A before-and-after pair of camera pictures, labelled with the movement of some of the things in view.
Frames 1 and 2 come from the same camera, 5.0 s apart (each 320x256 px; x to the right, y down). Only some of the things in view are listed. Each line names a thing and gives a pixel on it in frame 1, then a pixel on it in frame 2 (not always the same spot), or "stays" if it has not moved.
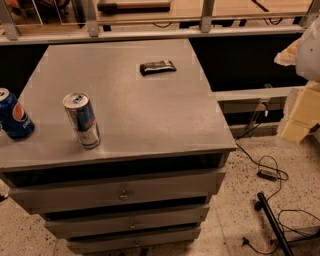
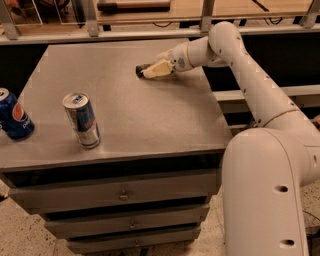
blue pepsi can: (14, 119) stays
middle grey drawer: (84, 225) stays
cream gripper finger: (289, 55) -> (178, 57)
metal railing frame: (10, 32) stays
